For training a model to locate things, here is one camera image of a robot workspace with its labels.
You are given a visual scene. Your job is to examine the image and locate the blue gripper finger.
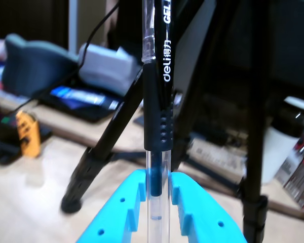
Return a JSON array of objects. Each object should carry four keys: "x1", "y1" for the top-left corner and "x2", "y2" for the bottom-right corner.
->
[
  {"x1": 169, "y1": 172, "x2": 248, "y2": 243},
  {"x1": 75, "y1": 169, "x2": 149, "y2": 243}
]

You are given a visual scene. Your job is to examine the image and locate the clear capped black gel pen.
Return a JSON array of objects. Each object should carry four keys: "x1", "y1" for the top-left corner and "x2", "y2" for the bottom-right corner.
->
[{"x1": 141, "y1": 0, "x2": 175, "y2": 243}]

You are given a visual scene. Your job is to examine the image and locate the black tripod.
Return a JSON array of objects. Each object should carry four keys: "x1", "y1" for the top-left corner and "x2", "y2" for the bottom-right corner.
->
[{"x1": 60, "y1": 0, "x2": 269, "y2": 243}]

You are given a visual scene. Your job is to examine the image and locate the beige printed sheet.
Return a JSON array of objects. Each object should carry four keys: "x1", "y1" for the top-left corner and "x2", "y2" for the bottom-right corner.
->
[{"x1": 187, "y1": 138, "x2": 247, "y2": 178}]

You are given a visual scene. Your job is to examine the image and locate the white cup with black band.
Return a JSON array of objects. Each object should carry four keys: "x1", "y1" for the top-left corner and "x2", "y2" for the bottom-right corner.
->
[{"x1": 262, "y1": 96, "x2": 304, "y2": 185}]

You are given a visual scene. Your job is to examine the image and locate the red and black carton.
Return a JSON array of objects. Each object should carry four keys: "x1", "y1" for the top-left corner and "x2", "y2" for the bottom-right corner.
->
[{"x1": 276, "y1": 131, "x2": 304, "y2": 211}]

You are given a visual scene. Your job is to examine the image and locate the orange and black box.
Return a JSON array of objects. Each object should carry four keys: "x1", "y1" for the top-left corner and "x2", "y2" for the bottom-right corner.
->
[{"x1": 16, "y1": 110, "x2": 42, "y2": 158}]

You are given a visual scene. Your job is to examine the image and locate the black tablet with blue screen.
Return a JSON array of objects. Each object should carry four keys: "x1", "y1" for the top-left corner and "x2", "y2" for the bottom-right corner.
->
[{"x1": 37, "y1": 85, "x2": 124, "y2": 123}]

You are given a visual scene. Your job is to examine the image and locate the white plastic box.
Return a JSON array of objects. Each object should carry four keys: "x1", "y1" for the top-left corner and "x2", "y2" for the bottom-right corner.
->
[{"x1": 78, "y1": 43, "x2": 140, "y2": 97}]

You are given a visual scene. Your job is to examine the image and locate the grey padded case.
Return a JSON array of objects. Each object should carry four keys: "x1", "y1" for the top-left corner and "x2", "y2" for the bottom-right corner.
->
[{"x1": 2, "y1": 34, "x2": 80, "y2": 97}]

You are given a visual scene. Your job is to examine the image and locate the thin black cable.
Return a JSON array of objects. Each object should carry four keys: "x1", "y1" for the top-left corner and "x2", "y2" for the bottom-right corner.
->
[{"x1": 12, "y1": 0, "x2": 121, "y2": 114}]

